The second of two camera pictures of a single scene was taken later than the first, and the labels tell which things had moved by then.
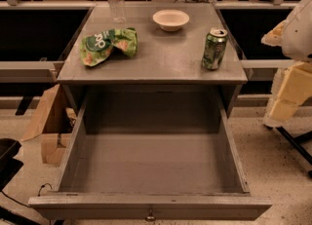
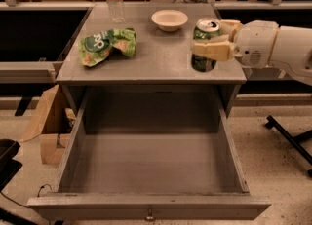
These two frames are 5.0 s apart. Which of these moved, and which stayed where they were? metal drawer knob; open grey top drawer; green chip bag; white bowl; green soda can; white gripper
Moved: white gripper; green soda can
Stayed: metal drawer knob; green chip bag; white bowl; open grey top drawer
